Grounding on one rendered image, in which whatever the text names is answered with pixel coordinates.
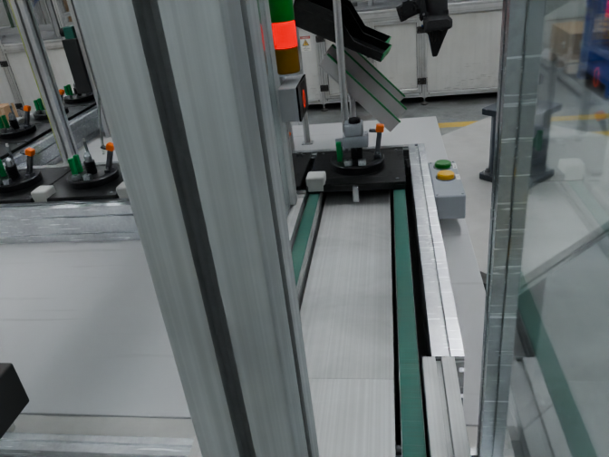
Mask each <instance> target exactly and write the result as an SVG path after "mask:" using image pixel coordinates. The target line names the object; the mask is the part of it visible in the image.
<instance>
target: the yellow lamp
mask: <svg viewBox="0 0 609 457"><path fill-rule="evenodd" d="M275 58H276V66H277V73H278V74H289V73H297V72H299V71H300V63H299V54H298V46H296V47H292V48H287V49H275Z"/></svg>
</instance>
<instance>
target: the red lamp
mask: <svg viewBox="0 0 609 457"><path fill-rule="evenodd" d="M272 31H273V37H274V45H275V49H287V48H292V47H296V46H297V37H296V29H295V20H293V21H289V22H283V23H272Z"/></svg>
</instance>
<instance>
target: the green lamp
mask: <svg viewBox="0 0 609 457"><path fill-rule="evenodd" d="M268 2H269V9H270V16H271V23H283V22H289V21H293V20H295V13H294V5H293V0H268Z"/></svg>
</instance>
